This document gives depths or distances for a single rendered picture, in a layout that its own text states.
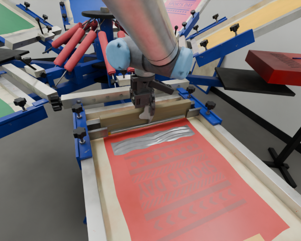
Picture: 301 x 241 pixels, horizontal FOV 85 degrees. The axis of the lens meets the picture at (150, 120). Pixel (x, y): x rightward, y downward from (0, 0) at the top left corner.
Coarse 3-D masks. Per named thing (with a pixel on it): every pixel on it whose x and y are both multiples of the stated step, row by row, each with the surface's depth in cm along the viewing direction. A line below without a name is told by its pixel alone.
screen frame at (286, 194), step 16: (176, 96) 92; (96, 112) 77; (112, 112) 80; (208, 128) 75; (224, 128) 71; (224, 144) 68; (240, 144) 64; (240, 160) 62; (256, 160) 58; (96, 176) 52; (272, 176) 53; (96, 192) 46; (288, 192) 49; (96, 208) 43; (96, 224) 40; (96, 240) 37
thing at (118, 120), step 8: (160, 104) 71; (168, 104) 72; (176, 104) 72; (184, 104) 74; (120, 112) 65; (128, 112) 65; (136, 112) 66; (160, 112) 71; (168, 112) 73; (176, 112) 75; (184, 112) 77; (104, 120) 62; (112, 120) 64; (120, 120) 65; (128, 120) 67; (136, 120) 69; (144, 120) 70; (152, 120) 72; (112, 128) 66
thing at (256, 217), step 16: (160, 128) 75; (192, 128) 76; (160, 144) 67; (208, 144) 68; (224, 160) 62; (240, 176) 56; (240, 192) 52; (240, 208) 48; (256, 208) 48; (208, 224) 44; (224, 224) 44; (240, 224) 45; (256, 224) 45; (272, 224) 45; (224, 240) 41; (240, 240) 42
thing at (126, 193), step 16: (144, 128) 74; (112, 160) 60; (128, 176) 55; (128, 192) 50; (128, 208) 46; (128, 224) 43; (144, 224) 44; (144, 240) 41; (176, 240) 41; (192, 240) 41; (208, 240) 41
